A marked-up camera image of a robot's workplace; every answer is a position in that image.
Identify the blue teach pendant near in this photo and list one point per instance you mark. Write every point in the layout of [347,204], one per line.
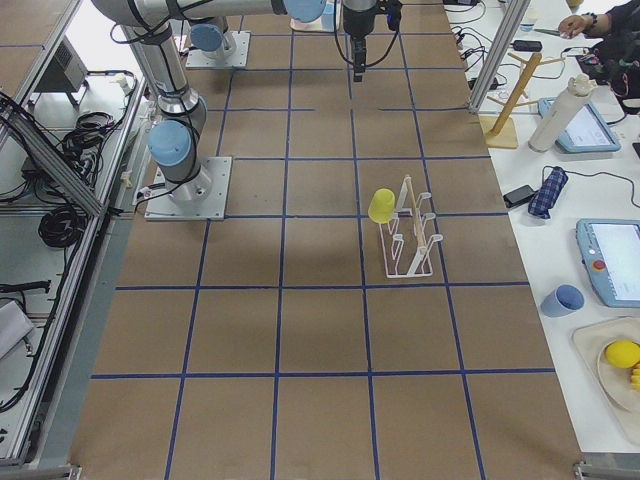
[610,254]

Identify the yellow toy lemon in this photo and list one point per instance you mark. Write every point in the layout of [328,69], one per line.
[622,353]

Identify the blue teach pendant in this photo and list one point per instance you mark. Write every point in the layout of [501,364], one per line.
[587,132]
[610,254]

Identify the blue teach pendant far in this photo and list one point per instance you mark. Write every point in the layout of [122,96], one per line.
[587,132]

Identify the folded blue plaid umbrella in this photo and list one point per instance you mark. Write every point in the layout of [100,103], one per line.
[547,195]

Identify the aluminium frame post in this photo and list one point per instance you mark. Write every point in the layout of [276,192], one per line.
[505,33]

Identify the beige serving tray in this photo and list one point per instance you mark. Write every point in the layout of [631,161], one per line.
[323,24]

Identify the black power adapter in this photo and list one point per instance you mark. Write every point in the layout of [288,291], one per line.
[519,196]

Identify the beige tray with bowl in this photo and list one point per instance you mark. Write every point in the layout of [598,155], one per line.
[615,383]

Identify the white wire cup rack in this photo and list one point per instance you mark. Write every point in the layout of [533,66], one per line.
[408,240]

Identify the blue cup on side table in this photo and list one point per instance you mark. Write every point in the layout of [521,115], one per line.
[563,300]

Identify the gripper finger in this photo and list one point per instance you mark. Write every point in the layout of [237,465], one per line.
[359,57]

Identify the wooden mug tree stand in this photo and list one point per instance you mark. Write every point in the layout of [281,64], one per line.
[500,131]

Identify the yellow plastic cup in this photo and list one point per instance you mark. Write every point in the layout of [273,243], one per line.
[382,206]

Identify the white cylindrical bottle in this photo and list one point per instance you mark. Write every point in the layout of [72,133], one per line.
[563,109]

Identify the person's hand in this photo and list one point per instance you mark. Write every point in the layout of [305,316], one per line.
[574,25]

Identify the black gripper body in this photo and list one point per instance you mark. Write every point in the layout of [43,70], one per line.
[357,22]

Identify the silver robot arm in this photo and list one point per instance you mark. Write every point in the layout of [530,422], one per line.
[173,143]
[213,39]

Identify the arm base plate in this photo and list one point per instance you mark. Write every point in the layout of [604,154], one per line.
[202,198]
[197,60]

